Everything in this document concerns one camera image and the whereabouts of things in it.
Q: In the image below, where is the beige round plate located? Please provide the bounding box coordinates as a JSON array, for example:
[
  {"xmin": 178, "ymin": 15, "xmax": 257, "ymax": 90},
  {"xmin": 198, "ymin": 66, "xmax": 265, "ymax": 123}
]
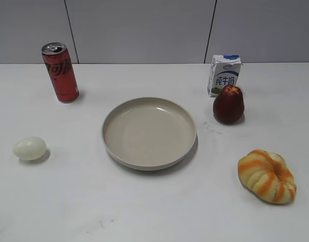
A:
[{"xmin": 101, "ymin": 97, "xmax": 197, "ymax": 171}]

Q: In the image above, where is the orange striped croissant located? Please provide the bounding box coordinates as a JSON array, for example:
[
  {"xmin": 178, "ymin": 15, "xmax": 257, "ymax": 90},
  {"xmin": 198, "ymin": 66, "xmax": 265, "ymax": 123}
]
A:
[{"xmin": 238, "ymin": 149, "xmax": 297, "ymax": 204}]

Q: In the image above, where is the dark red apple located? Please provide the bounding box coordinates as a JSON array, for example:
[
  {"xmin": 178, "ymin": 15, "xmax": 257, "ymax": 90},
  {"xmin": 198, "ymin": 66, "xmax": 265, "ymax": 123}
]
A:
[{"xmin": 213, "ymin": 85, "xmax": 244, "ymax": 124}]

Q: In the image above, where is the white blue milk carton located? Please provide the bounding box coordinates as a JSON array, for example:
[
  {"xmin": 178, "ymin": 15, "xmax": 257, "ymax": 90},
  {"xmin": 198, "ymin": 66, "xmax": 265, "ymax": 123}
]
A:
[{"xmin": 208, "ymin": 54, "xmax": 242, "ymax": 97}]

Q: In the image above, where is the red cola can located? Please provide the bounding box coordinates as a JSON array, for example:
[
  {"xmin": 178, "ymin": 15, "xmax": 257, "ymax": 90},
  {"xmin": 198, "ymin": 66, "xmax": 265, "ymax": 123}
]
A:
[{"xmin": 41, "ymin": 42, "xmax": 79, "ymax": 103}]

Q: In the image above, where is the white egg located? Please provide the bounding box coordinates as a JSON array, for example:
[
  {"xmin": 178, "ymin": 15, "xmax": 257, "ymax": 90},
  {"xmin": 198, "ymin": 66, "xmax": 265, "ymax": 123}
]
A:
[{"xmin": 13, "ymin": 137, "xmax": 47, "ymax": 160}]

